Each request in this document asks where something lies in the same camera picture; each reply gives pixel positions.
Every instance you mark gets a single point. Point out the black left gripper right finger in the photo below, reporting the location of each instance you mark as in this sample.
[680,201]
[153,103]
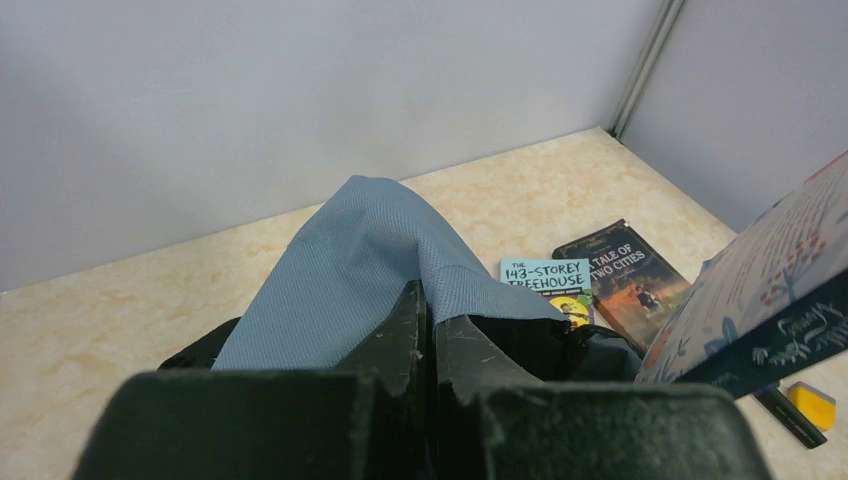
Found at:
[497,421]

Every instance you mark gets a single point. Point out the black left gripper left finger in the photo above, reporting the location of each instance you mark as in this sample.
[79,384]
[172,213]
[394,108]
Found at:
[364,418]

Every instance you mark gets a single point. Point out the colourful comic book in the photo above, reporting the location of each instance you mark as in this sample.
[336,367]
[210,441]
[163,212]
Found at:
[566,284]

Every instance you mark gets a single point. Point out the blue student backpack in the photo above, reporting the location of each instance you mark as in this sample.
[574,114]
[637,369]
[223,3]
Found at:
[344,270]

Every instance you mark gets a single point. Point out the dark brown bottom book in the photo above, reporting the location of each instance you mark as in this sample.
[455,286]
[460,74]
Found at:
[634,288]

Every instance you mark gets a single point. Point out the Little Women book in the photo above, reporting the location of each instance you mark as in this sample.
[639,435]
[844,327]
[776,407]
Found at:
[771,303]

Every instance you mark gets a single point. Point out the purple cap black marker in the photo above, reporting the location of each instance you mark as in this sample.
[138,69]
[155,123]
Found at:
[790,417]

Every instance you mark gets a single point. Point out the yellow grey sharpener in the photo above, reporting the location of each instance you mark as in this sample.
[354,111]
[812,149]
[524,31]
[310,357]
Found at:
[818,407]

